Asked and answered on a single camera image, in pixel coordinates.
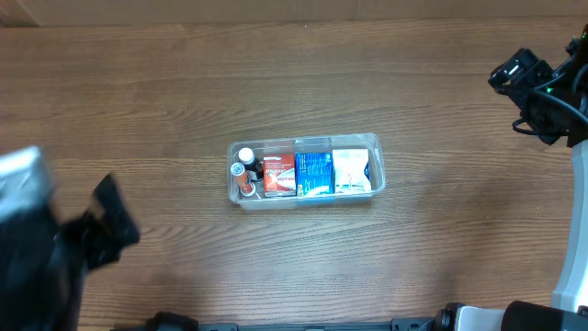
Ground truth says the orange tablet tube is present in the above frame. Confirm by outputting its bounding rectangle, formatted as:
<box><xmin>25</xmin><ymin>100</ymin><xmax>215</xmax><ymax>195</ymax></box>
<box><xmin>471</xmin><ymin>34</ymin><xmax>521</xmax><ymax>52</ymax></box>
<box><xmin>230</xmin><ymin>162</ymin><xmax>256</xmax><ymax>197</ymax></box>

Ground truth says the dark bottle white cap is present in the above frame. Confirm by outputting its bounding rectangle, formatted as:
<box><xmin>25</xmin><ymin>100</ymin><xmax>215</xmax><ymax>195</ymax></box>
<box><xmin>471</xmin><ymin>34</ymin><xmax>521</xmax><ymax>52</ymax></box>
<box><xmin>238</xmin><ymin>147</ymin><xmax>264</xmax><ymax>182</ymax></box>

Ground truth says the red medicine box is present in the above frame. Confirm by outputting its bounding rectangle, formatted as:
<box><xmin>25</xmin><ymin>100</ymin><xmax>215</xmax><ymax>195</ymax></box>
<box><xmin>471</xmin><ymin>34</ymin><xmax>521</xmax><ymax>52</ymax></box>
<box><xmin>263</xmin><ymin>154</ymin><xmax>296</xmax><ymax>198</ymax></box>

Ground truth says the white medicine box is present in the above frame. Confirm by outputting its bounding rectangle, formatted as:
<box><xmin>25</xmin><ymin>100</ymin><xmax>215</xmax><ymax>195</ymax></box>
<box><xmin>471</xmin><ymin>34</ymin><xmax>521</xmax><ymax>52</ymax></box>
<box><xmin>332</xmin><ymin>149</ymin><xmax>371</xmax><ymax>194</ymax></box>

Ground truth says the blue medicine box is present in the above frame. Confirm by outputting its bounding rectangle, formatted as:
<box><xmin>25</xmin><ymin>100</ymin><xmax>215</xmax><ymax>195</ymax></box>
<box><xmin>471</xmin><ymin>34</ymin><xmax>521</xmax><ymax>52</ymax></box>
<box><xmin>296</xmin><ymin>153</ymin><xmax>334</xmax><ymax>197</ymax></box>

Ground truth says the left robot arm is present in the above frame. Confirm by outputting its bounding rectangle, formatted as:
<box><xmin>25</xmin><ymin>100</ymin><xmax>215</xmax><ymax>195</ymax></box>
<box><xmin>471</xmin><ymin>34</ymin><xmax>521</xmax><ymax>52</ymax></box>
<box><xmin>1</xmin><ymin>174</ymin><xmax>140</xmax><ymax>330</ymax></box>

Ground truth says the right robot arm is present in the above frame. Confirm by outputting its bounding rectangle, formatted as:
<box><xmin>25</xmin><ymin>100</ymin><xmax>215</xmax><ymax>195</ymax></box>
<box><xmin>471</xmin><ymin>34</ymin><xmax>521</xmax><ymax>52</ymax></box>
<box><xmin>410</xmin><ymin>29</ymin><xmax>587</xmax><ymax>331</ymax></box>

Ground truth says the clear plastic container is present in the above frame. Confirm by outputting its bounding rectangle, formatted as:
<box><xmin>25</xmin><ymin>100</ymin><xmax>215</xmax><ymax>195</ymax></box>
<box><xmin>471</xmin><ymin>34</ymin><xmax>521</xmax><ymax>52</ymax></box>
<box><xmin>227</xmin><ymin>133</ymin><xmax>386</xmax><ymax>210</ymax></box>

